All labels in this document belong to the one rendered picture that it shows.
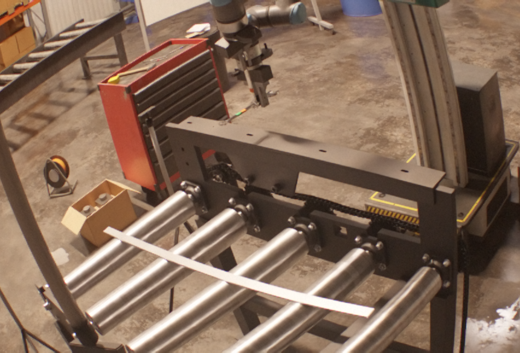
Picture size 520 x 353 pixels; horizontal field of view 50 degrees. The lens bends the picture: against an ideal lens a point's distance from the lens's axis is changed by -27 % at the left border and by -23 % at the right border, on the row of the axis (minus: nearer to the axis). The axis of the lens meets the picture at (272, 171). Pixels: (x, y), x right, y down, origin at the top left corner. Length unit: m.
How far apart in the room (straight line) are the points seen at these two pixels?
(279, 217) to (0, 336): 2.44
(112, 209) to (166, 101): 0.80
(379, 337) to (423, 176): 0.50
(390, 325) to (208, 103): 3.05
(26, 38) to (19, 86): 4.19
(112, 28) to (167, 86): 3.38
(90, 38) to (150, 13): 1.09
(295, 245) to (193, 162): 0.61
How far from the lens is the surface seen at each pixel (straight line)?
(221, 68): 6.09
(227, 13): 1.88
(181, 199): 2.75
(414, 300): 1.93
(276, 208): 2.48
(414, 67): 3.34
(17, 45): 11.07
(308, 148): 2.25
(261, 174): 2.44
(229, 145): 2.48
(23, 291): 4.50
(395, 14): 3.21
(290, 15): 2.33
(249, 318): 3.20
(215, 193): 2.73
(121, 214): 4.57
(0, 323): 4.32
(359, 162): 2.11
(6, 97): 6.94
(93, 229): 4.47
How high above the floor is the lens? 2.18
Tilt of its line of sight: 28 degrees down
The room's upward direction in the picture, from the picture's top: 16 degrees counter-clockwise
